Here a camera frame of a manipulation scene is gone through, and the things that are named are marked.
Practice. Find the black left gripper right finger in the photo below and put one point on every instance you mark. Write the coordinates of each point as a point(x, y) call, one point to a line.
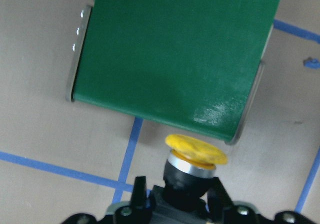
point(218, 200)

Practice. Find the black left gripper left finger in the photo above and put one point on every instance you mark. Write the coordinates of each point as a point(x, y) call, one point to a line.
point(138, 201)

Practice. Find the yellow push button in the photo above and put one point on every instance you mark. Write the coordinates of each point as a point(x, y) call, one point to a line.
point(188, 171)

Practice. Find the green conveyor belt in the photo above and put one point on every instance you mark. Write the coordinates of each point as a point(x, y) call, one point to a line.
point(189, 64)

